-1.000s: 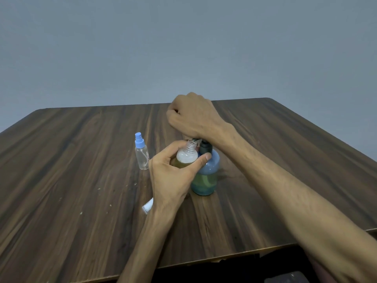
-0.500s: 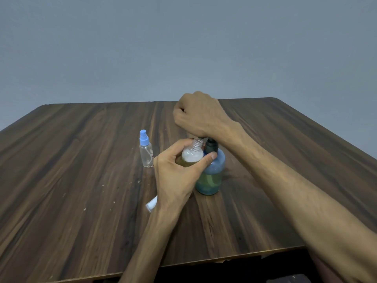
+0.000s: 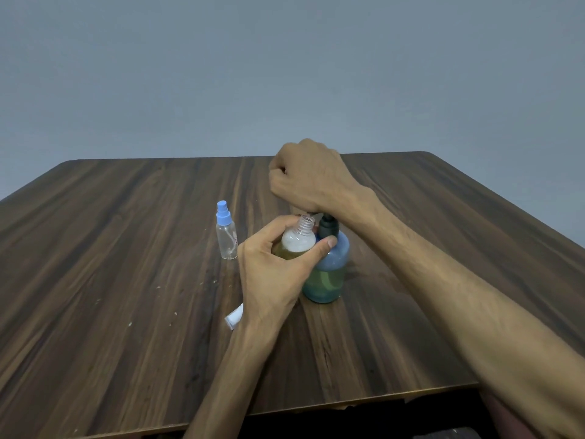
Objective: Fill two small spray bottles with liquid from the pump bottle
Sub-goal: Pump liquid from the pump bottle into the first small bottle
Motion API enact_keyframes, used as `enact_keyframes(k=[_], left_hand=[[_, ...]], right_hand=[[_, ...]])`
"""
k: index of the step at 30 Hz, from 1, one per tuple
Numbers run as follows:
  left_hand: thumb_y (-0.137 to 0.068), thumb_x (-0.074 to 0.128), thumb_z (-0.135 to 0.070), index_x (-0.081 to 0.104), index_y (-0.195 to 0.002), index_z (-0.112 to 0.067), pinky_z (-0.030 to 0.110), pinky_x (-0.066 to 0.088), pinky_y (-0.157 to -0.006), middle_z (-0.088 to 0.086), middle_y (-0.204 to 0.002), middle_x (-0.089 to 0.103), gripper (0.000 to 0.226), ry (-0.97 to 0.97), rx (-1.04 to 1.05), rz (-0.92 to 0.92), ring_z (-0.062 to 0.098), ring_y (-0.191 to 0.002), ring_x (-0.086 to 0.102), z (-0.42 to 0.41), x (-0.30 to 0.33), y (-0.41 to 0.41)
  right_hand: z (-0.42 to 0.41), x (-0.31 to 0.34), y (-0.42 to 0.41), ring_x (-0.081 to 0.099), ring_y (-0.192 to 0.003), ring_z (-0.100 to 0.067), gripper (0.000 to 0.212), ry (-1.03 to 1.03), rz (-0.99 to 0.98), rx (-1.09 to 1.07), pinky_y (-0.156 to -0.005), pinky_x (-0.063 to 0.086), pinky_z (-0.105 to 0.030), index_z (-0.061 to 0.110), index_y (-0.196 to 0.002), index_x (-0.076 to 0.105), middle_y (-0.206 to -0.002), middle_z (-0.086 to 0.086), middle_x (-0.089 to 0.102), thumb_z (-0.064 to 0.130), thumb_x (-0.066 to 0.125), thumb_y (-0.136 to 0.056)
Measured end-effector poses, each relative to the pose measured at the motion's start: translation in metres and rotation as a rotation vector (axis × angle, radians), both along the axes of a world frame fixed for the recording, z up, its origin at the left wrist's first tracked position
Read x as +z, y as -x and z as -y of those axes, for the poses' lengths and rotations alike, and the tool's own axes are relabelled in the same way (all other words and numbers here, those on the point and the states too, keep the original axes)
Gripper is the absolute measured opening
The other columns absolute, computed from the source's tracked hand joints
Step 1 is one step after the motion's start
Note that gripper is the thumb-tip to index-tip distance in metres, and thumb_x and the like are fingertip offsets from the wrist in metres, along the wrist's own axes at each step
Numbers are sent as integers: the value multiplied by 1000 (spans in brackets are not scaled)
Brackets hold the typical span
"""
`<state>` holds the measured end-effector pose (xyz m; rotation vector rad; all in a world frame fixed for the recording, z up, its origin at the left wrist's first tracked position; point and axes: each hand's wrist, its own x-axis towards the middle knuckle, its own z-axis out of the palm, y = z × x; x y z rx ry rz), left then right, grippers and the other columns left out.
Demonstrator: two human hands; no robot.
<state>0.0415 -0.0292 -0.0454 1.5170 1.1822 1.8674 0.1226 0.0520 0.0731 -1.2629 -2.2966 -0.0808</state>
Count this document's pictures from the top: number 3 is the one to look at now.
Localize person's right hand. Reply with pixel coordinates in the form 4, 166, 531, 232
268, 137, 380, 224

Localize person's left hand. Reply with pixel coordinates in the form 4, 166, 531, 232
236, 214, 339, 332

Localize clear small bottle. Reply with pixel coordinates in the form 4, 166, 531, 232
272, 215, 317, 262

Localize white spray cap with tube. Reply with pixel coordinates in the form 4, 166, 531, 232
224, 303, 244, 331

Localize blue-capped small spray bottle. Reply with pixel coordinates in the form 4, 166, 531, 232
215, 201, 239, 261

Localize blue green pump bottle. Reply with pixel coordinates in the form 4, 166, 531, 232
301, 213, 351, 304

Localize person's left forearm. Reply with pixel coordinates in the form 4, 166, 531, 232
182, 315, 284, 439

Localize person's right forearm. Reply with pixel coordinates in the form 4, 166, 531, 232
349, 196, 585, 439

